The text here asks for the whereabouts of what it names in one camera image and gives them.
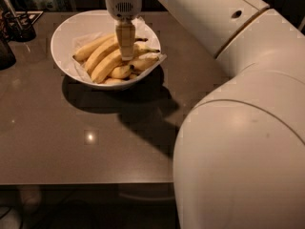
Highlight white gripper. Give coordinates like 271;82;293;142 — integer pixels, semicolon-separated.
105;0;142;61

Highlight large front yellow banana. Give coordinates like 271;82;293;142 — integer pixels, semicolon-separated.
91;44;159;84

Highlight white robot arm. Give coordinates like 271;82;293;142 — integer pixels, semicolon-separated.
106;0;305;229

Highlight middle yellow banana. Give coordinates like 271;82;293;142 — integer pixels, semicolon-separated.
83;36;148;76

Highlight small right yellow banana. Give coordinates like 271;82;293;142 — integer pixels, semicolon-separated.
129;56;159;72

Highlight small yellow banana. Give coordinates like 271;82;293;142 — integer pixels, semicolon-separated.
109;65;133;79
102;77;126;85
129;56;159;72

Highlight small lower yellow banana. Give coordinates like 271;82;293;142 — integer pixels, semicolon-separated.
109;65;133;79

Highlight back yellow banana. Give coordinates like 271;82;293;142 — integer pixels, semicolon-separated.
72;33;114;62

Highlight bottom small yellow banana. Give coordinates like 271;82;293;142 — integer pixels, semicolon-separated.
102;77;126;85

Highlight dark round object left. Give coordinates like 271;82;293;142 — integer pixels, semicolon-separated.
0;36;16;70

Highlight white pen in holder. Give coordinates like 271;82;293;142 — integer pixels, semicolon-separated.
4;0;23;31

